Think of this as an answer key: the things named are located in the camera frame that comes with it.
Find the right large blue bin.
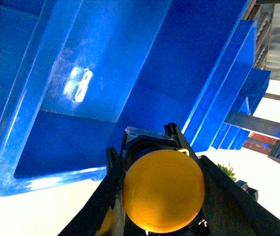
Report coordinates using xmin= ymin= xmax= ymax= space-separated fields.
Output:
xmin=0 ymin=0 xmax=270 ymax=197

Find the yellow mushroom push button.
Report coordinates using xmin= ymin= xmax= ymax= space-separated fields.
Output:
xmin=122 ymin=126 xmax=206 ymax=234

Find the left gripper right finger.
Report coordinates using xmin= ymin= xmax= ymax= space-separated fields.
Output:
xmin=164 ymin=123 xmax=280 ymax=236

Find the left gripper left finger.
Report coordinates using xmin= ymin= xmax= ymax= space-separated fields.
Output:
xmin=59 ymin=147 xmax=125 ymax=236

